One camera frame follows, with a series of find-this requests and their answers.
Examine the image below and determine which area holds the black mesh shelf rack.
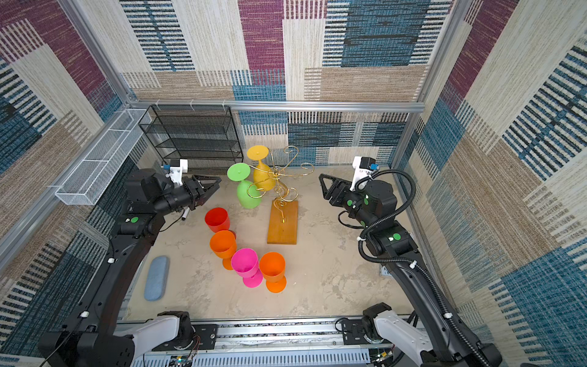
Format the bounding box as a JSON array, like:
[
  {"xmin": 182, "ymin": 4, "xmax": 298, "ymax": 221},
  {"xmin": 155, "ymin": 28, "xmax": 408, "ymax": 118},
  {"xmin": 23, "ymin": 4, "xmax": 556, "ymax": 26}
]
[{"xmin": 139, "ymin": 105, "xmax": 244, "ymax": 174}]

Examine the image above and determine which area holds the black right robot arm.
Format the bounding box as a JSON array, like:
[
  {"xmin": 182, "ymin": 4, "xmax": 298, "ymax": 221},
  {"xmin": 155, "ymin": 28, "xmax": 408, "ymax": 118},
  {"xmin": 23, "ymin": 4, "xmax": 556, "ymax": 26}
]
[{"xmin": 319, "ymin": 169, "xmax": 502, "ymax": 366}]

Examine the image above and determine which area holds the red plastic wine glass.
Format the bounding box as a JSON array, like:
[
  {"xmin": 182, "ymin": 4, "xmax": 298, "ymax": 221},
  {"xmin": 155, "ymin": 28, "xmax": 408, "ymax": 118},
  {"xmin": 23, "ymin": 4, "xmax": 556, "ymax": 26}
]
[{"xmin": 204, "ymin": 207, "xmax": 230, "ymax": 232}]

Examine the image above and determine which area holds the light orange plastic wine glass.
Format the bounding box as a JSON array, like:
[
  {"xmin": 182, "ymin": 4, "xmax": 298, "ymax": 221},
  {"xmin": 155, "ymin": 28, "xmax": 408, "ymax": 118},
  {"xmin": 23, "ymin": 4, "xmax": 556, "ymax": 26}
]
[{"xmin": 209, "ymin": 230, "xmax": 237, "ymax": 271}]

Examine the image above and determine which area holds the black marker pen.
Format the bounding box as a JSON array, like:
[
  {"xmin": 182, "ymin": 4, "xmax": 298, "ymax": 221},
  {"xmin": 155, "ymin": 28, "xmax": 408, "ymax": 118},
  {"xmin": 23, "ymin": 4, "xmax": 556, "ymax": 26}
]
[{"xmin": 181, "ymin": 207, "xmax": 190, "ymax": 221}]

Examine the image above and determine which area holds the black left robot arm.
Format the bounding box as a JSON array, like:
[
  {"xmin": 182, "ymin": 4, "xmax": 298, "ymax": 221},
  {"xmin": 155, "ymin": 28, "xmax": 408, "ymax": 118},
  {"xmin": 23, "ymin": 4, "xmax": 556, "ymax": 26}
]
[{"xmin": 38, "ymin": 169, "xmax": 222, "ymax": 366}]

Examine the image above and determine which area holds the light blue oblong object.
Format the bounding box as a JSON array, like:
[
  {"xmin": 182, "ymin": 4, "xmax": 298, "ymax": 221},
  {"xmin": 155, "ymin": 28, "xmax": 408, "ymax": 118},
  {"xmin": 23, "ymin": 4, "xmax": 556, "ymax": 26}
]
[{"xmin": 144, "ymin": 255, "xmax": 170, "ymax": 301}]

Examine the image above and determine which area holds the magenta plastic wine glass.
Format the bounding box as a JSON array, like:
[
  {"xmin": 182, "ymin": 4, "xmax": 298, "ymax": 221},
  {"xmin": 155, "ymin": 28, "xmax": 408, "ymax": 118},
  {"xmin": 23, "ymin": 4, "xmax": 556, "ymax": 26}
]
[{"xmin": 231, "ymin": 248, "xmax": 263, "ymax": 288}]

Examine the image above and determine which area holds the dark orange plastic wine glass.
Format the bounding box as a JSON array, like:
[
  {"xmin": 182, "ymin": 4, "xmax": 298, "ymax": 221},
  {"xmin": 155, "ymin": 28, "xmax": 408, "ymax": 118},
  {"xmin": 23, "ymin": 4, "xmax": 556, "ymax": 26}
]
[{"xmin": 259, "ymin": 252, "xmax": 287, "ymax": 293}]

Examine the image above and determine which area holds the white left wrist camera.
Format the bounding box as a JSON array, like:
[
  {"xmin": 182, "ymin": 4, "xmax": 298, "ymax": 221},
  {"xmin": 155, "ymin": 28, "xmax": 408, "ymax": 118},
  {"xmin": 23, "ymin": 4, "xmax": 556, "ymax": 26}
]
[{"xmin": 161, "ymin": 159, "xmax": 188, "ymax": 187}]

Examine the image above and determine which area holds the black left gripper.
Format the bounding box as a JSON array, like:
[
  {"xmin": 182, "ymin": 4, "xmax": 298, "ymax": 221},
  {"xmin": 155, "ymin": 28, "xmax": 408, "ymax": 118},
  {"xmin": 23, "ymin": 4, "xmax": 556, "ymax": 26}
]
[{"xmin": 153, "ymin": 176, "xmax": 221, "ymax": 219}]

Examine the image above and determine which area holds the gold wire wine glass rack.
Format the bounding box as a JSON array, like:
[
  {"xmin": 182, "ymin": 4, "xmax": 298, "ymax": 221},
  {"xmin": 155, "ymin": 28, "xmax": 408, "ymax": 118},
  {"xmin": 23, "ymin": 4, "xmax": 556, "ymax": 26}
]
[{"xmin": 258, "ymin": 145, "xmax": 315, "ymax": 245}]

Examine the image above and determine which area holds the white wire wall basket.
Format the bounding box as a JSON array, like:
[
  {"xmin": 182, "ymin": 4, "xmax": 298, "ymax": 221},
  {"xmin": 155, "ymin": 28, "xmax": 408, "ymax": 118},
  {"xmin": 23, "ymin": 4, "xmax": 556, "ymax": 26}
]
[{"xmin": 55, "ymin": 109, "xmax": 147, "ymax": 206}]

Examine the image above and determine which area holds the black corrugated cable conduit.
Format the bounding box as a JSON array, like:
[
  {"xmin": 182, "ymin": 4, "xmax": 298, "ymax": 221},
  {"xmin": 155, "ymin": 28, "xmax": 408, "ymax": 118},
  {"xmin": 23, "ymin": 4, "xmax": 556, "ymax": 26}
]
[{"xmin": 338, "ymin": 168, "xmax": 492, "ymax": 367}]

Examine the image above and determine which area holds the yellow plastic wine glass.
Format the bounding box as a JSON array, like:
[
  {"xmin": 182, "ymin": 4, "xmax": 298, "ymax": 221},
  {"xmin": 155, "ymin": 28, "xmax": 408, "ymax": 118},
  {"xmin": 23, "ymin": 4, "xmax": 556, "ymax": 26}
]
[{"xmin": 247, "ymin": 145, "xmax": 276, "ymax": 192}]

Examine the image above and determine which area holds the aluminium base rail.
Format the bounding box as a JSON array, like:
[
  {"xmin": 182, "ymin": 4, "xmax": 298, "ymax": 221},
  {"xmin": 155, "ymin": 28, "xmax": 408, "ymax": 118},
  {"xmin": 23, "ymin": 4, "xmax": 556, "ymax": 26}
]
[{"xmin": 82, "ymin": 313, "xmax": 473, "ymax": 367}]

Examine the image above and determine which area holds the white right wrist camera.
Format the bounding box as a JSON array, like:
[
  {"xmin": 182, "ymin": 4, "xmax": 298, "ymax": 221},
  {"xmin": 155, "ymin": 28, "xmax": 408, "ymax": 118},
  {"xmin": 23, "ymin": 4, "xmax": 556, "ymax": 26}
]
[{"xmin": 350, "ymin": 156, "xmax": 378, "ymax": 191}]

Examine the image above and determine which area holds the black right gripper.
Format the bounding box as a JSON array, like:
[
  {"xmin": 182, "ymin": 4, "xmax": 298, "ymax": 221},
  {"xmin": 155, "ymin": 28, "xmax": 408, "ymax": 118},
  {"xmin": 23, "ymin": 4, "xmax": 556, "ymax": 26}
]
[{"xmin": 319, "ymin": 173, "xmax": 375, "ymax": 230}]

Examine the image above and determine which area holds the green plastic wine glass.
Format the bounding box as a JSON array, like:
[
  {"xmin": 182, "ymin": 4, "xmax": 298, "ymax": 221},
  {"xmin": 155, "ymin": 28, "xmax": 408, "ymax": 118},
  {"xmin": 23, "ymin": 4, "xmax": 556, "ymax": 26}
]
[{"xmin": 227, "ymin": 163, "xmax": 261, "ymax": 209}]

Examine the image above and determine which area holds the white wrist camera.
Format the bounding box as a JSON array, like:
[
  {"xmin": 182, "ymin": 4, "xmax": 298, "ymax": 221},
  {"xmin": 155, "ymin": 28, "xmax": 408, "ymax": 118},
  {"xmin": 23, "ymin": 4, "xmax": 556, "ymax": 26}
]
[
  {"xmin": 161, "ymin": 159, "xmax": 188, "ymax": 187},
  {"xmin": 350, "ymin": 156, "xmax": 378, "ymax": 191}
]

